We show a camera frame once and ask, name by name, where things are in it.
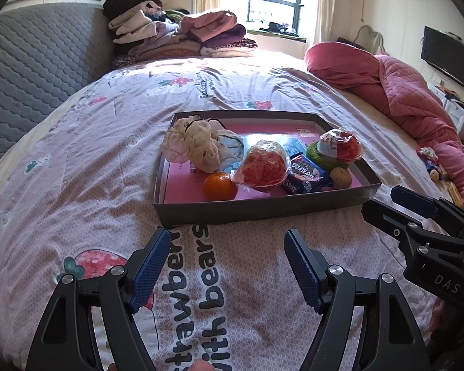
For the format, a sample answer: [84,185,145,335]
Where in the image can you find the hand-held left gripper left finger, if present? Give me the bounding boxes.
[25,227,172,371]

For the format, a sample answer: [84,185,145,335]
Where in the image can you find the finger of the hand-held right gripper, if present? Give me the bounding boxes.
[361,200,430,254]
[390,185,464,240]

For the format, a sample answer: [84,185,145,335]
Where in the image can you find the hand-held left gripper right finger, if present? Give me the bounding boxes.
[284,229,432,371]

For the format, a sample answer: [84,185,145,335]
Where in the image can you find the brown walnut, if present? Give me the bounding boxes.
[330,167,352,190]

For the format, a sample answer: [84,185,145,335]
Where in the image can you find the grey cardboard box tray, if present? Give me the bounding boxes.
[153,110,383,228]

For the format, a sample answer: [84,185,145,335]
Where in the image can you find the clear bag of red snacks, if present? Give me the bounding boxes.
[316,129,363,164]
[232,140,292,193]

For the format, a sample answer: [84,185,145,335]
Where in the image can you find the dark blue snack packet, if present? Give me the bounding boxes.
[282,154,333,194]

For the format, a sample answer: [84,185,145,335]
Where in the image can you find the green knitted ring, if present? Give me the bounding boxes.
[305,141,350,171]

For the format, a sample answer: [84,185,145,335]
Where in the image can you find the orange mandarin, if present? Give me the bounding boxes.
[204,173,238,202]

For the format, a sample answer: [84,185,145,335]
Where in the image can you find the cream mesh drawstring bag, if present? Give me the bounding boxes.
[161,115,245,174]

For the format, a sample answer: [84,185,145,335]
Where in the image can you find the person's left hand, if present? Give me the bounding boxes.
[187,359,217,371]

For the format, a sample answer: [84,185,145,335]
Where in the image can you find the yellow flat packet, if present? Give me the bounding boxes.
[446,181,464,207]

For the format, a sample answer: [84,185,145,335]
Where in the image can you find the small colourful stuffed toy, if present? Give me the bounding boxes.
[417,147,447,181]

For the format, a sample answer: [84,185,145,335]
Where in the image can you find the white drawer cabinet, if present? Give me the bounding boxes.
[429,83,464,128]

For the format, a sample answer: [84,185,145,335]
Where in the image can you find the pink quilted duvet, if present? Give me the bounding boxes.
[305,42,464,217]

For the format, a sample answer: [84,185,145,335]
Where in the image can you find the strawberry bear printed bedspread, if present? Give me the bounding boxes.
[0,56,461,371]

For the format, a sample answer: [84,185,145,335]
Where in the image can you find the black flat television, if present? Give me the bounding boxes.
[421,26,464,89]

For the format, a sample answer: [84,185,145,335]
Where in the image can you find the green windowsill mat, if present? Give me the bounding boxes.
[247,29,308,42]

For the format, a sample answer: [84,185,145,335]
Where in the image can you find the dark cloth on windowsill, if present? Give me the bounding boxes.
[261,22,296,35]

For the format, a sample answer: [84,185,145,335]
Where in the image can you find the grey quilted headboard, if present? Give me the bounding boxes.
[0,2,118,180]

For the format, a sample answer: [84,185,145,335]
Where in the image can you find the pile of folded clothes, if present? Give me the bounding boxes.
[102,0,258,68]

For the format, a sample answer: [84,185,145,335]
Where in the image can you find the white heart-shaped wire rack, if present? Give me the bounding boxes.
[356,25,387,53]

